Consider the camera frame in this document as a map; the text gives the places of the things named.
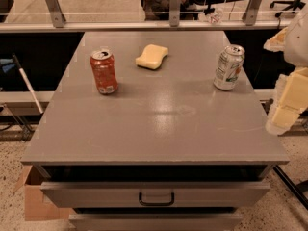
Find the grey top drawer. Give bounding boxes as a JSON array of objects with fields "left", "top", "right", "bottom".
[{"left": 40, "top": 182, "right": 270, "bottom": 208}]

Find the black office chair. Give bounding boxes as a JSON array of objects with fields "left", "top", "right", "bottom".
[{"left": 269, "top": 0, "right": 306, "bottom": 18}]

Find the white green soda can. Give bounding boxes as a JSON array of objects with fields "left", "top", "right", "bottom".
[{"left": 214, "top": 44, "right": 245, "bottom": 90}]

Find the black drawer handle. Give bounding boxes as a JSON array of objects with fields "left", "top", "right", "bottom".
[{"left": 138, "top": 192, "right": 175, "bottom": 207}]

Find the red coke can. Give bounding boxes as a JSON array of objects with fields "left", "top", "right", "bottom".
[{"left": 90, "top": 48, "right": 118, "bottom": 94}]

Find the yellow sponge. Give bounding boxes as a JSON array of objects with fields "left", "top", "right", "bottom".
[{"left": 135, "top": 44, "right": 168, "bottom": 70}]

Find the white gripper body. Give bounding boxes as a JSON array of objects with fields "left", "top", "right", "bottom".
[{"left": 284, "top": 7, "right": 308, "bottom": 67}]

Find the grey cabinet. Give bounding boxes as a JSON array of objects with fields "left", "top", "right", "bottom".
[{"left": 20, "top": 30, "right": 291, "bottom": 231}]

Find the cardboard box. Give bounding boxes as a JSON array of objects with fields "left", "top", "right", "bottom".
[{"left": 14, "top": 166, "right": 74, "bottom": 221}]

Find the seated person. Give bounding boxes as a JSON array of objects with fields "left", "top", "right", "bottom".
[{"left": 134, "top": 0, "right": 210, "bottom": 21}]

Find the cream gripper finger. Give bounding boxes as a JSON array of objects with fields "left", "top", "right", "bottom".
[
  {"left": 264, "top": 28, "right": 287, "bottom": 52},
  {"left": 266, "top": 67, "right": 308, "bottom": 135}
]

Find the white black stick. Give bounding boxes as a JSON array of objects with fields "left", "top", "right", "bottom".
[{"left": 12, "top": 53, "right": 44, "bottom": 114}]

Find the metal railing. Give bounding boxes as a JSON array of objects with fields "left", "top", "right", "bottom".
[{"left": 0, "top": 0, "right": 300, "bottom": 32}]

